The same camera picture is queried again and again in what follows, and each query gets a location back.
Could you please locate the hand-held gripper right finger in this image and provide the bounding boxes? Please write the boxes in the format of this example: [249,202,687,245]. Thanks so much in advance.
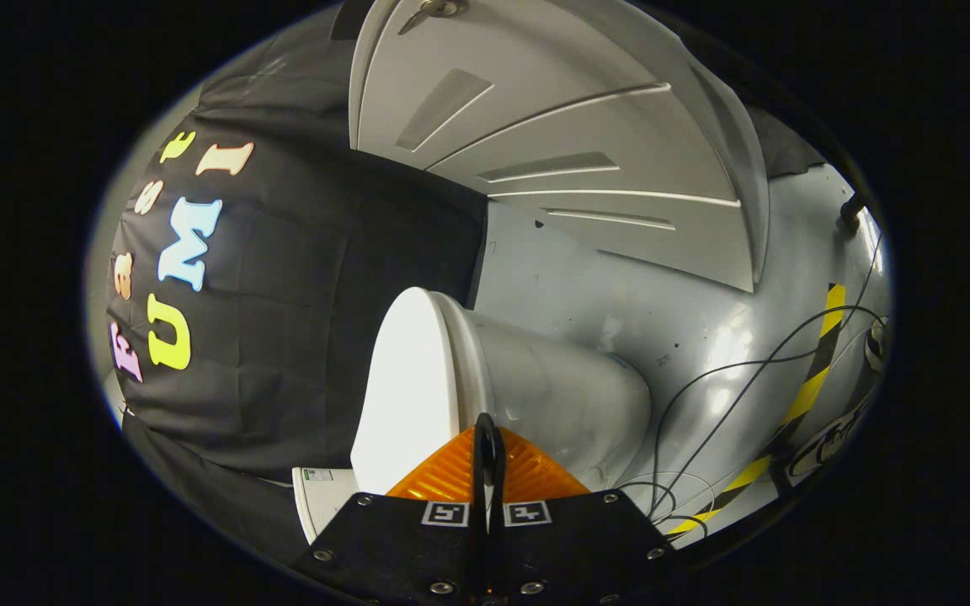
[488,412,681,606]

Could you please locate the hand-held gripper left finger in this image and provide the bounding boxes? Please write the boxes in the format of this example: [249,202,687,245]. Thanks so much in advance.
[294,412,491,606]

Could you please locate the white toilet lid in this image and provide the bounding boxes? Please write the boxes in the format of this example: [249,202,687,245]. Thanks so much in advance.
[350,287,462,496]

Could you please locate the white ceramic toilet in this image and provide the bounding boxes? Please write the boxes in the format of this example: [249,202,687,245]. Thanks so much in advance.
[291,290,653,545]

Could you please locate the black backdrop cloth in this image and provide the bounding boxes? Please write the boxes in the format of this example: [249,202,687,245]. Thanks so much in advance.
[106,4,827,573]

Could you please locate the black white floor sticker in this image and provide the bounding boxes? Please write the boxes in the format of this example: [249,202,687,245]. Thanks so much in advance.
[786,394,875,482]

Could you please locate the yellow black hazard tape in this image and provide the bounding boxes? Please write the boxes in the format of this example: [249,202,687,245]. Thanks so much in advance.
[666,284,847,538]

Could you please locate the white grey cabinet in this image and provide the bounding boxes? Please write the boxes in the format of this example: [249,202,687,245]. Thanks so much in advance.
[348,0,771,295]

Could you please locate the black stand leg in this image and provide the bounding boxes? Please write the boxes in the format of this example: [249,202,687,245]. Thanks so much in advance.
[838,192,871,238]

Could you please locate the black floor cable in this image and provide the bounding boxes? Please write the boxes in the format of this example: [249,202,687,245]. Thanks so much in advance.
[648,227,887,540]

